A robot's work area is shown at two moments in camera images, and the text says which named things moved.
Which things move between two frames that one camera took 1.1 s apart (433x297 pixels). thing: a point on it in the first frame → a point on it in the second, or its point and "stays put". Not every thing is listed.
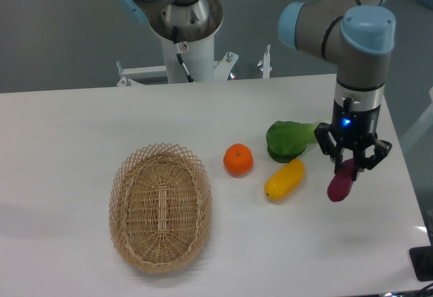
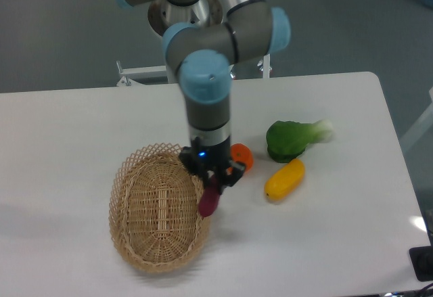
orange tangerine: [238, 158] stays put
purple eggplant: [341, 184] → [210, 197]
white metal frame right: [419, 128] stays put
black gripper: [356, 128] → [214, 157]
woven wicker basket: [160, 208] stays put
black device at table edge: [421, 258] stays put
